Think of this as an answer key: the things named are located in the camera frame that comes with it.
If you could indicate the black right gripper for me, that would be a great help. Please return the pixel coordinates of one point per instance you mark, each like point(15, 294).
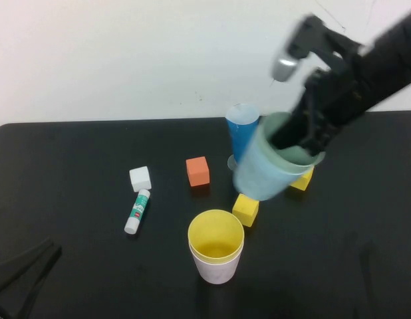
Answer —
point(338, 93)

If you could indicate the yellow foam cube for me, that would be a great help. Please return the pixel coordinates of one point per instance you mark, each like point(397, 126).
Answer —
point(303, 182)
point(245, 211)

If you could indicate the yellow plastic cup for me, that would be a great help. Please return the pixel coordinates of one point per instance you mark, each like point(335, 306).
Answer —
point(215, 246)

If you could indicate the pink plastic cup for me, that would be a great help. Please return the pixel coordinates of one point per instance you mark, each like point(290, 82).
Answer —
point(217, 272)

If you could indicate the white foam cube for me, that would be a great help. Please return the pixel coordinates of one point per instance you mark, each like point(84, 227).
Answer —
point(140, 179)

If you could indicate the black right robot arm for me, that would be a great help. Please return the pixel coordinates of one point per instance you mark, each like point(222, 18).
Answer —
point(391, 60)

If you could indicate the white green glue stick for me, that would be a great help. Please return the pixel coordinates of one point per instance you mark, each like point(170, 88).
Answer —
point(137, 211)

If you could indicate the orange foam cube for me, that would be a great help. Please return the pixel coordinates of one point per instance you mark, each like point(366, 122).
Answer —
point(198, 172)

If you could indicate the light blue plastic cup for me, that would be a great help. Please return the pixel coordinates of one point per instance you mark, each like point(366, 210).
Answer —
point(262, 181)

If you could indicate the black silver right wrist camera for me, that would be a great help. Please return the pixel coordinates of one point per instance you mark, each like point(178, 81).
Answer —
point(312, 36)

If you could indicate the blue cone glass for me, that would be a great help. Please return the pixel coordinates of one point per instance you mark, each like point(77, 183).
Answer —
point(240, 136)

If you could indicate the pale green plastic cup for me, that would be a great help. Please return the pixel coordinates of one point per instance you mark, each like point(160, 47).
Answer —
point(293, 157)

